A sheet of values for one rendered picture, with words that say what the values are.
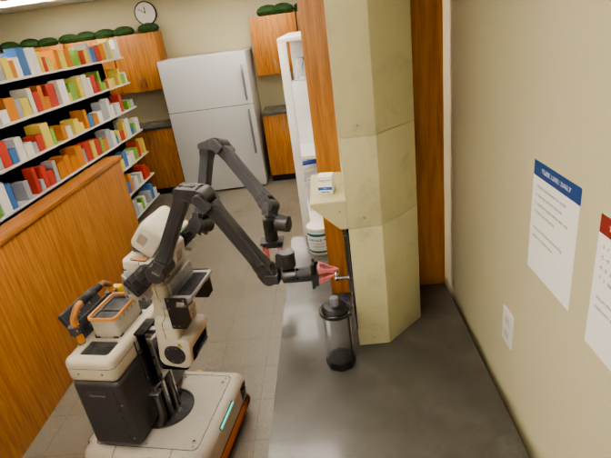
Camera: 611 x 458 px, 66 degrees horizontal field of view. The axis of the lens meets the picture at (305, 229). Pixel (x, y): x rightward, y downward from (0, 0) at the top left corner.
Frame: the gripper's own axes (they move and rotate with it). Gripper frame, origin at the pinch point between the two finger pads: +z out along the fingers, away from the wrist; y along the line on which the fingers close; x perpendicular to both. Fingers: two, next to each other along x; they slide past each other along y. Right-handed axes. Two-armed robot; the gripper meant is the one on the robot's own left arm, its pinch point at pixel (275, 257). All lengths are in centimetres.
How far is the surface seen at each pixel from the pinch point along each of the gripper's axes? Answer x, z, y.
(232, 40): 511, -72, -87
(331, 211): -46, -39, 27
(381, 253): -46, -22, 43
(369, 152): -45, -57, 41
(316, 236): 28.5, 5.3, 18.6
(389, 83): -39, -76, 48
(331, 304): -56, -10, 24
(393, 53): -38, -84, 50
